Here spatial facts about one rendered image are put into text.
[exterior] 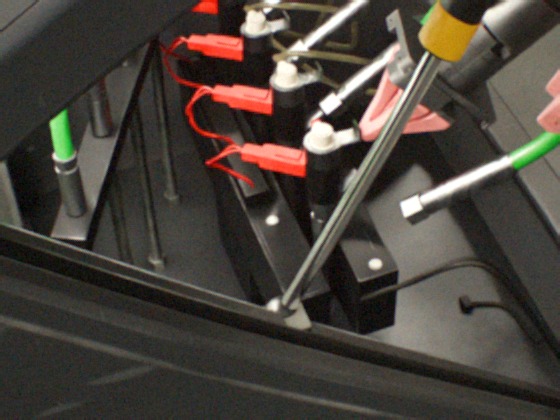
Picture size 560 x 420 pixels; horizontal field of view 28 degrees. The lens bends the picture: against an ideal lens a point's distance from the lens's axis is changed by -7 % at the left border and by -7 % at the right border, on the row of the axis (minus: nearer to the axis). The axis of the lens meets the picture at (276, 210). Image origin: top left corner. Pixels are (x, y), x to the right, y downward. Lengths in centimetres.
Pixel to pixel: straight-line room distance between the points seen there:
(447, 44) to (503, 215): 76
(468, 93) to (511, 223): 31
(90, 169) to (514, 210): 45
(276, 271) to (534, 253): 28
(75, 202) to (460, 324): 44
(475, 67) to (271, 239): 26
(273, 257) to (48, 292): 58
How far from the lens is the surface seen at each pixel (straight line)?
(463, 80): 87
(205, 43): 107
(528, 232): 115
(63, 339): 45
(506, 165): 83
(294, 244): 101
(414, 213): 86
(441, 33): 44
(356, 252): 101
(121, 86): 100
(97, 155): 94
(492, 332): 115
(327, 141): 92
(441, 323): 115
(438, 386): 59
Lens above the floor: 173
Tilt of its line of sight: 47 degrees down
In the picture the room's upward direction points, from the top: 3 degrees counter-clockwise
